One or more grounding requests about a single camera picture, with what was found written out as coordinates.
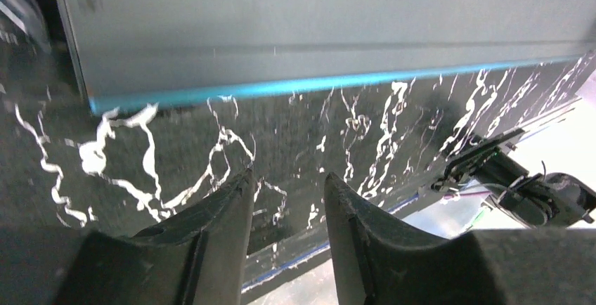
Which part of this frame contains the silver open-end wrench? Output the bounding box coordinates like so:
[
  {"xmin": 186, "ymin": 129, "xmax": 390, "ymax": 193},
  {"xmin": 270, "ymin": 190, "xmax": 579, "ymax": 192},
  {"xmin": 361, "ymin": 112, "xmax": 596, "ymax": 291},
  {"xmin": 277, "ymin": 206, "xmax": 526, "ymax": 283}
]
[{"xmin": 1, "ymin": 0, "xmax": 52, "ymax": 53}]

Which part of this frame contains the large dark network switch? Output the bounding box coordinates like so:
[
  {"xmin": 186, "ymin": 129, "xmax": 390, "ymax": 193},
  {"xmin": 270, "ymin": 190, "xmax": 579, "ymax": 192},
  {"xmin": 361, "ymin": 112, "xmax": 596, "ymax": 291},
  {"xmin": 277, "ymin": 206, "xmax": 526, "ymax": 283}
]
[{"xmin": 57, "ymin": 0, "xmax": 595, "ymax": 115}]

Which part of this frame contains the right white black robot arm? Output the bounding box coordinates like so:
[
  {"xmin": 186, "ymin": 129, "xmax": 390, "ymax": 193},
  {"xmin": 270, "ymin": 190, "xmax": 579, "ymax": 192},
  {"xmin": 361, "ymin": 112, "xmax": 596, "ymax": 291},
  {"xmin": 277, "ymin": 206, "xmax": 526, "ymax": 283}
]
[{"xmin": 429, "ymin": 129, "xmax": 595, "ymax": 228}]

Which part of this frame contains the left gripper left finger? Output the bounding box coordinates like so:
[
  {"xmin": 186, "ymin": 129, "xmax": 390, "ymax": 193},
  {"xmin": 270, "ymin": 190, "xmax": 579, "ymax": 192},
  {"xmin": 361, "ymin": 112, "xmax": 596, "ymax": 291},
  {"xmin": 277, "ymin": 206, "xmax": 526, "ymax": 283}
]
[{"xmin": 56, "ymin": 169, "xmax": 255, "ymax": 304}]

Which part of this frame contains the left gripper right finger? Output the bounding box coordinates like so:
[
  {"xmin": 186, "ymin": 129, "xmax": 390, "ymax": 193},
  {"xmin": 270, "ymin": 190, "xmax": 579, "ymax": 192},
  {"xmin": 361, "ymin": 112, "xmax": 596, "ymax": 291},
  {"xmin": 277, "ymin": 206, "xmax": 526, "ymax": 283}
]
[{"xmin": 324, "ymin": 173, "xmax": 595, "ymax": 304}]

